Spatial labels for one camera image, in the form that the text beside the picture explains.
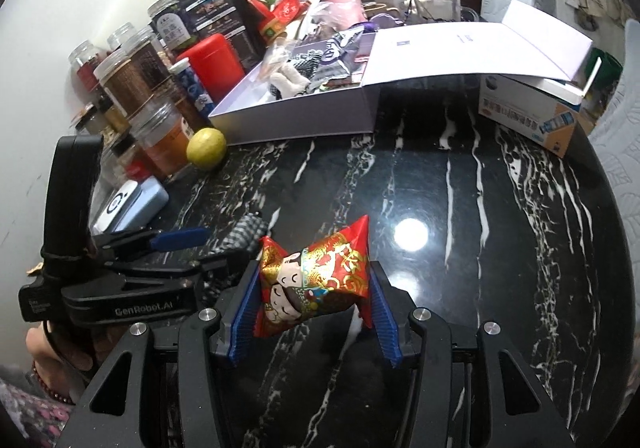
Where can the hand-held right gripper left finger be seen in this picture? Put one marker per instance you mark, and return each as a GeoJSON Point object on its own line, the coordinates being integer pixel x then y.
{"type": "Point", "coordinates": [245, 323]}

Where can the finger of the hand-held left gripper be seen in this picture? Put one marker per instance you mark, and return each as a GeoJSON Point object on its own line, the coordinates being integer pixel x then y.
{"type": "Point", "coordinates": [180, 237]}
{"type": "Point", "coordinates": [165, 273]}

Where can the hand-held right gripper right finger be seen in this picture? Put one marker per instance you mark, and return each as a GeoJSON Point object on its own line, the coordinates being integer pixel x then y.
{"type": "Point", "coordinates": [385, 323]}

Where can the dark checkered cloth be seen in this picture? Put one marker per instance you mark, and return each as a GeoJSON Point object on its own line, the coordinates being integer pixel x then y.
{"type": "Point", "coordinates": [242, 230]}

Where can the red gold snack packet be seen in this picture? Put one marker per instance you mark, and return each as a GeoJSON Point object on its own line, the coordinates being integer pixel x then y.
{"type": "Point", "coordinates": [320, 273]}

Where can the white plush rabbit toy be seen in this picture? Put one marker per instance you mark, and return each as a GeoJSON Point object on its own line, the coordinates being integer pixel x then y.
{"type": "Point", "coordinates": [289, 80]}

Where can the clear plastic bag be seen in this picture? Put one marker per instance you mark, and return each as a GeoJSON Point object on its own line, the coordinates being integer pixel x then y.
{"type": "Point", "coordinates": [277, 53]}

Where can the grey purple snack pouch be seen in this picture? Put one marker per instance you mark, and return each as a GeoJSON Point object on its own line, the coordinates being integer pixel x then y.
{"type": "Point", "coordinates": [340, 48]}

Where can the lilac gift box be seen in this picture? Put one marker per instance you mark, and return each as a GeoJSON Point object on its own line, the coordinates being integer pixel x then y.
{"type": "Point", "coordinates": [450, 48]}

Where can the person's left forearm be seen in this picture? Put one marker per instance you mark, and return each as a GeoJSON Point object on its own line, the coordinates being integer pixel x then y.
{"type": "Point", "coordinates": [30, 408]}

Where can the person's left hand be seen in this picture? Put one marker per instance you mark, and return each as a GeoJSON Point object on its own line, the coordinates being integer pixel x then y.
{"type": "Point", "coordinates": [50, 343]}

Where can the white blue power bank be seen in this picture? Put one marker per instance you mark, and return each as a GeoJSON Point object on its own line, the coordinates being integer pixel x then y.
{"type": "Point", "coordinates": [125, 203]}

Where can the yellow green lime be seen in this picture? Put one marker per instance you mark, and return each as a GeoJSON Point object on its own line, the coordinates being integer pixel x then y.
{"type": "Point", "coordinates": [206, 148]}

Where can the blue patterned tube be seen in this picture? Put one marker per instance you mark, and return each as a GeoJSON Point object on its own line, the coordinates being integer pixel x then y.
{"type": "Point", "coordinates": [195, 90]}

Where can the group of clear spice jars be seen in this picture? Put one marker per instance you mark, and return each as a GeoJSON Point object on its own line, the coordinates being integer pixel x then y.
{"type": "Point", "coordinates": [135, 78]}

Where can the red canister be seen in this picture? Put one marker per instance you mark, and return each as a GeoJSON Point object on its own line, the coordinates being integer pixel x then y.
{"type": "Point", "coordinates": [217, 63]}

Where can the black printed pouch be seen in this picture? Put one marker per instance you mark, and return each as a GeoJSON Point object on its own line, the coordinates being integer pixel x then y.
{"type": "Point", "coordinates": [220, 8]}

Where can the white orange cardboard box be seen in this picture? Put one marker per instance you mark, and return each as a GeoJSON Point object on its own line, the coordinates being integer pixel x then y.
{"type": "Point", "coordinates": [525, 115]}

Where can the red snack bag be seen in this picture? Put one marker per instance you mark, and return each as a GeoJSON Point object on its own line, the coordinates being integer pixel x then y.
{"type": "Point", "coordinates": [287, 8]}

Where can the pink tumbler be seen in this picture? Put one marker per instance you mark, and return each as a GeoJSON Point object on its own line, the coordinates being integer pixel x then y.
{"type": "Point", "coordinates": [345, 8]}

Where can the purple sachet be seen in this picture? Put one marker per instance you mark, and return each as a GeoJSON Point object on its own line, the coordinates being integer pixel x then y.
{"type": "Point", "coordinates": [382, 20]}

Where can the brown mug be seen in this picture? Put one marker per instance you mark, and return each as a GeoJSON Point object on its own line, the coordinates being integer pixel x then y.
{"type": "Point", "coordinates": [377, 7]}

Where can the glass cup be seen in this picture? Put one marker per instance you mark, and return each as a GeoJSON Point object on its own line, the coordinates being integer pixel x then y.
{"type": "Point", "coordinates": [442, 8]}

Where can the dark green bag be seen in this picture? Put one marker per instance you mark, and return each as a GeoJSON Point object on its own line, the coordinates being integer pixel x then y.
{"type": "Point", "coordinates": [607, 70]}

